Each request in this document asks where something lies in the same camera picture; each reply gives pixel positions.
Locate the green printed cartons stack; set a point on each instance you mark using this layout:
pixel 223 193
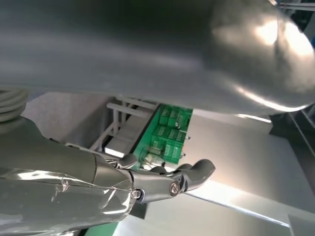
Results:
pixel 172 136

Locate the steel workbench table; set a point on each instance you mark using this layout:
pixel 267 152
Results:
pixel 245 156

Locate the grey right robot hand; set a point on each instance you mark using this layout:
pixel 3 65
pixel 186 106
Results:
pixel 61 163

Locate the white table with green top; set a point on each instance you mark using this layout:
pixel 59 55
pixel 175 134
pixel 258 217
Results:
pixel 128 110

